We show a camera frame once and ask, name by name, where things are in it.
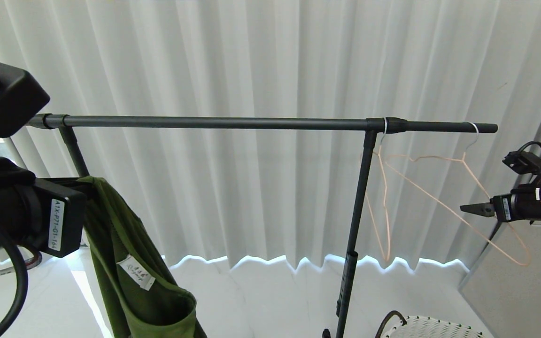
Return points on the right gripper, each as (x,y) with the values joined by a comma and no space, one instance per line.
(529,206)

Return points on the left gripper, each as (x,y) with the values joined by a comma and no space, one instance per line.
(17,216)

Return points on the pink clothes hanger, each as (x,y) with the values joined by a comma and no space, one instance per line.
(384,197)
(432,197)

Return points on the green garment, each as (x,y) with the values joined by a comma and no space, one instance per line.
(148,305)

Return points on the white laundry basket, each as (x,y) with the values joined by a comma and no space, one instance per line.
(430,328)

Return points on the black clothes rack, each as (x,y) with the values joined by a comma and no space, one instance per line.
(214,123)

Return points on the white curtain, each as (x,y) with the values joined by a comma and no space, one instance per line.
(251,56)

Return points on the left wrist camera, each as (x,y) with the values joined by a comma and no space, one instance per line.
(7,98)

